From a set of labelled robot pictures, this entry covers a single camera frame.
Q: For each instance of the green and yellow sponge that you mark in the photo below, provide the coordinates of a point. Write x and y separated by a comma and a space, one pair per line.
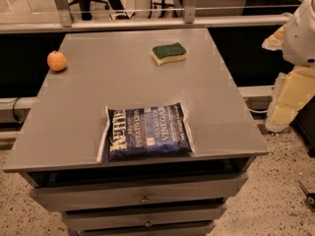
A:
169, 53

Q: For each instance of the blue kettle chips bag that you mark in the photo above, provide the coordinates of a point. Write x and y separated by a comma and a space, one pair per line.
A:
144, 132

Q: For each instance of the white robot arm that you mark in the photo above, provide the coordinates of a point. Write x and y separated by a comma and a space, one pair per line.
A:
299, 36

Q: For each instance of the metal railing frame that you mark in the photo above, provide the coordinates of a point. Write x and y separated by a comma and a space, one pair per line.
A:
18, 16

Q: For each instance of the grey drawer cabinet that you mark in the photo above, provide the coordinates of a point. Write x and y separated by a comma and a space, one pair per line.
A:
59, 141

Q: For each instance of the orange fruit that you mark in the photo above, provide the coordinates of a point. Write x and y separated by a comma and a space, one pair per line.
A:
56, 61

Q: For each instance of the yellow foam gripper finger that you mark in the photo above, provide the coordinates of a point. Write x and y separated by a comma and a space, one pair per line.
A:
291, 93
275, 41

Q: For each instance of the middle drawer with knob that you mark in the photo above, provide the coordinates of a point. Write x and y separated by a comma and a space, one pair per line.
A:
144, 217

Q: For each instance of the bottom drawer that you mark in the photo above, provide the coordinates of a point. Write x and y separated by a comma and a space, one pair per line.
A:
201, 228

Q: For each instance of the black caster wheel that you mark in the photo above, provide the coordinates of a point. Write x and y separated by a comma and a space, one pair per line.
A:
310, 197

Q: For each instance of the drawer with knob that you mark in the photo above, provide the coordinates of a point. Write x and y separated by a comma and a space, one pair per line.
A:
139, 193
144, 217

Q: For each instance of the top drawer with knob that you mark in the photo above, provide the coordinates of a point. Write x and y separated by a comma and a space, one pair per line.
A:
139, 193

